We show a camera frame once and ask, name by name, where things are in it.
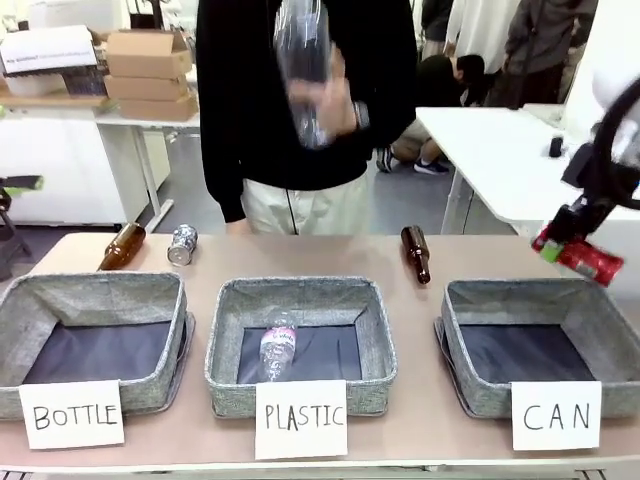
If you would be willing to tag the clear plastic bottle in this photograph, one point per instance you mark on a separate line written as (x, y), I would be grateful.
(306, 55)

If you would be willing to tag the person's black sweater torso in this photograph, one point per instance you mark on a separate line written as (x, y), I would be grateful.
(240, 75)

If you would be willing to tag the person's right hand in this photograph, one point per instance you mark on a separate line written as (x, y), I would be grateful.
(238, 228)

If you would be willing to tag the person's right forearm black sleeve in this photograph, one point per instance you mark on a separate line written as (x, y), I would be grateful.
(225, 180)

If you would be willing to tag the white paper sign PLASTIC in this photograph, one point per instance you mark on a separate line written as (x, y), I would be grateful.
(301, 419)

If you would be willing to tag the brown glass bottle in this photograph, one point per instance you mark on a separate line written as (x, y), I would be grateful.
(417, 252)
(122, 247)

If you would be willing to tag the person's left forearm black sleeve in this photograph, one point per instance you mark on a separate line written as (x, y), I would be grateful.
(387, 107)

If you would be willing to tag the white paper sign BOTTLE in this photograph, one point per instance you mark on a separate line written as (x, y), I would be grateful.
(72, 415)

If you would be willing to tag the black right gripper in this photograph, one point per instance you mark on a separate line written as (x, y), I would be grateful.
(586, 212)

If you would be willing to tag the grey fabric basket can label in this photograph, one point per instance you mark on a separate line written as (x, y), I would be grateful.
(525, 300)

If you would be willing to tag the grey fabric basket plastic label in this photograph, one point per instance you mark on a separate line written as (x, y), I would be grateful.
(300, 297)

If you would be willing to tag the small black cylinder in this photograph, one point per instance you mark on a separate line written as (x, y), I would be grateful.
(556, 147)

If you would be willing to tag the white desk with metal legs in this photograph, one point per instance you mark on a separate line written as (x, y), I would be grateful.
(145, 150)

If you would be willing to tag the person's left hand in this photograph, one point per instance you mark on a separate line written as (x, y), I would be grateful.
(332, 102)

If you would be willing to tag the red drink can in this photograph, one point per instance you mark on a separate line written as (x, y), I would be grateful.
(592, 262)

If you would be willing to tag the person's beige trousers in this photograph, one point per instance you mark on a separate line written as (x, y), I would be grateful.
(325, 207)

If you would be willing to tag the white cabinet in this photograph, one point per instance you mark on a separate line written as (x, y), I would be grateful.
(60, 165)

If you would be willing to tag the crouching person in black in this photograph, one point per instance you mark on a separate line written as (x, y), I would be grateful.
(442, 85)

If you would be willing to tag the open cardboard box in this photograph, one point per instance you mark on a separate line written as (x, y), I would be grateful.
(145, 57)

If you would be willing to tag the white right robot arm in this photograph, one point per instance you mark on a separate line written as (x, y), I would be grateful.
(607, 87)

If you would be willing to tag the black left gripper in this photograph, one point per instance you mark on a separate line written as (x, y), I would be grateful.
(10, 240)

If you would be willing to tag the standing person grey jacket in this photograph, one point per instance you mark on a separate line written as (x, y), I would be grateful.
(545, 45)

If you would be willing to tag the white box with text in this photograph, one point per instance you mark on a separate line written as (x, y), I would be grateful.
(47, 47)

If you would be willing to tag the blue white patterned can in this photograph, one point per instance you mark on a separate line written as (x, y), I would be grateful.
(182, 245)

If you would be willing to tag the standing person in white coat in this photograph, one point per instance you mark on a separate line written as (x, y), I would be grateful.
(480, 30)

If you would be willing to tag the white slanted table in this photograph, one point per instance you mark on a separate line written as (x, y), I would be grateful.
(500, 145)

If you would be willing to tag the flat closed cardboard box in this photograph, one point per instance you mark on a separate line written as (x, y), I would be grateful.
(145, 87)
(157, 107)

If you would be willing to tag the dark wrist watch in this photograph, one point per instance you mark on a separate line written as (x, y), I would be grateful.
(361, 115)

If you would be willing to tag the grey fabric basket bottle label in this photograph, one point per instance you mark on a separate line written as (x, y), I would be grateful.
(100, 300)

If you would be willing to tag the white paper sign CAN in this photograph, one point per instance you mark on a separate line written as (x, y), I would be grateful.
(556, 416)

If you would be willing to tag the plastic bottle with pink label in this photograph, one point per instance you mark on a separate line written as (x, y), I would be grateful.
(277, 347)

